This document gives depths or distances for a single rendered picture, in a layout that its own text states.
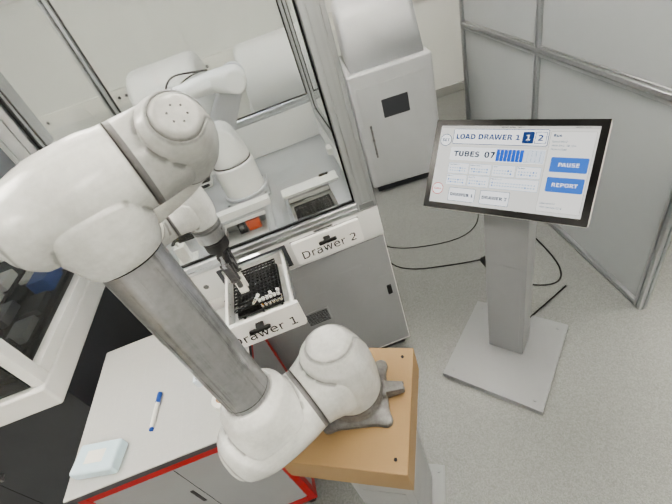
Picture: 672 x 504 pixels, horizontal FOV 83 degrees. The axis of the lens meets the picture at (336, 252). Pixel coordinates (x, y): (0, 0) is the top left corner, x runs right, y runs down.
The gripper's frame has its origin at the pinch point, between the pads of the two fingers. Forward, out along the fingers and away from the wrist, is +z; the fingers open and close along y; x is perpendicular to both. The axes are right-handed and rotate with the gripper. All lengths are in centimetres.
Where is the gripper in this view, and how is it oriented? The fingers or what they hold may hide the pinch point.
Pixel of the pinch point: (241, 282)
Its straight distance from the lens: 134.6
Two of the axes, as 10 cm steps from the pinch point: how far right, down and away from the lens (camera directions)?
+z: 2.7, 7.3, 6.3
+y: -2.4, -5.8, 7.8
